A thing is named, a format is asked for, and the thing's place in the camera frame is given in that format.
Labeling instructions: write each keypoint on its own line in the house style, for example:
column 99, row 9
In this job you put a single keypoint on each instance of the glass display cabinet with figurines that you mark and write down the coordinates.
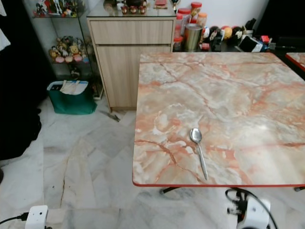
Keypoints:
column 66, row 50

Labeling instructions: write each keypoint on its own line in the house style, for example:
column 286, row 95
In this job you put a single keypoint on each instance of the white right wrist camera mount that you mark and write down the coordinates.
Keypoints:
column 256, row 214

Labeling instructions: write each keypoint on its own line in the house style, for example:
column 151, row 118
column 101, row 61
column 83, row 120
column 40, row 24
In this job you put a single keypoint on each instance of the black metal table frame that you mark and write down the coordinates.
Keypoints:
column 170, row 189

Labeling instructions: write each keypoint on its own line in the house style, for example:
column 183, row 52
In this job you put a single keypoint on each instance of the light wooden cabinet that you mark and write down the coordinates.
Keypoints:
column 124, row 71

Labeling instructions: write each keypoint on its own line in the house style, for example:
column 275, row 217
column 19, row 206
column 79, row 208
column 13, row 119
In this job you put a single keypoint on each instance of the clear jar with red lid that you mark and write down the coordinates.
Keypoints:
column 183, row 16
column 196, row 9

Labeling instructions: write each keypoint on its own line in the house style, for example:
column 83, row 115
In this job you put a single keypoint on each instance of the green bag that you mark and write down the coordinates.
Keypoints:
column 71, row 103

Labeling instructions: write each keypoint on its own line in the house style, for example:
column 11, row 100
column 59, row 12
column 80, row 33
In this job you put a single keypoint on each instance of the small jar with red lid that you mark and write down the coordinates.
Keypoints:
column 177, row 44

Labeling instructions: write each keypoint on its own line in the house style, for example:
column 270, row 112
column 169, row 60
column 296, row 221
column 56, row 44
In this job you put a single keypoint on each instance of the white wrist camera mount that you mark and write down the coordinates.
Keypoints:
column 36, row 217
column 256, row 214

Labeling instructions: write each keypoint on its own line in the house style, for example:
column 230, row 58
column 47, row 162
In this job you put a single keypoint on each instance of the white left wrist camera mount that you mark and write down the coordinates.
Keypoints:
column 36, row 217

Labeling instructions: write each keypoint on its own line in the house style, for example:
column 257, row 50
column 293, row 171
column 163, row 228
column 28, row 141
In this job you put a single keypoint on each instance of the clear jar with orange lid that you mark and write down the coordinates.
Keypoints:
column 202, row 20

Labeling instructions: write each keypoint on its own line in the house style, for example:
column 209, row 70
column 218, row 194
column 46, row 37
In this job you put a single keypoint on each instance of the silver metal spoon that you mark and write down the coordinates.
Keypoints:
column 199, row 153

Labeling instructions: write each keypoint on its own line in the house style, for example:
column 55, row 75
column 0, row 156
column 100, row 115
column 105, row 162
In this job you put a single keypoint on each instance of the steel tumbler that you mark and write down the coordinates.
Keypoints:
column 193, row 39

